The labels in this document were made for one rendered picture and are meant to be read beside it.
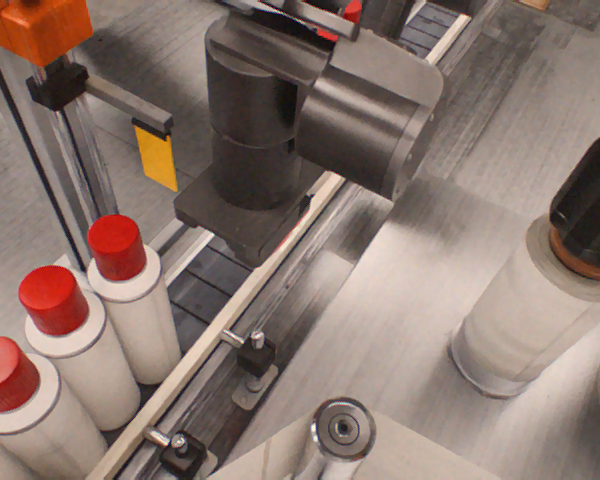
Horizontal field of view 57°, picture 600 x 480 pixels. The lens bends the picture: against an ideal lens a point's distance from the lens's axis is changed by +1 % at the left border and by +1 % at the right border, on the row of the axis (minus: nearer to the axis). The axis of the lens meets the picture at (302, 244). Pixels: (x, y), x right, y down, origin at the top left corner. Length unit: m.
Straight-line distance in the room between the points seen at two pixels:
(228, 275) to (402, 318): 0.19
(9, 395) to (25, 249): 0.38
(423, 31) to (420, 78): 0.70
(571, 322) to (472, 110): 0.53
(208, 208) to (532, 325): 0.27
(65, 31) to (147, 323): 0.21
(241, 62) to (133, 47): 0.69
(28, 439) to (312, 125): 0.26
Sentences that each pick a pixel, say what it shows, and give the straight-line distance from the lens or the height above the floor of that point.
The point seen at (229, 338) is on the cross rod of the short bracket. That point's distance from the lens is 0.52.
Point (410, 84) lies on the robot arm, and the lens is 0.27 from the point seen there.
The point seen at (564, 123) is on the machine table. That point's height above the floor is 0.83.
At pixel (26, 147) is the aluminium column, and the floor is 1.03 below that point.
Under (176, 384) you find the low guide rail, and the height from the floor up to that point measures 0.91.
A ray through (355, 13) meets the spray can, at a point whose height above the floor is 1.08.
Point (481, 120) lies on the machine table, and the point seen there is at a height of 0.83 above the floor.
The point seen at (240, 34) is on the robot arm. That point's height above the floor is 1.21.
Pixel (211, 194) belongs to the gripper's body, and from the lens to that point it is 0.36.
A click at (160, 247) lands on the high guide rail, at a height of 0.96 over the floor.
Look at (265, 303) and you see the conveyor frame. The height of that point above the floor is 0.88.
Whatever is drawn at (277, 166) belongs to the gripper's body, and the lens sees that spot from 0.33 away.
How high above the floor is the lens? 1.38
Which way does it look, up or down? 54 degrees down
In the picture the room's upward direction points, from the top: 9 degrees clockwise
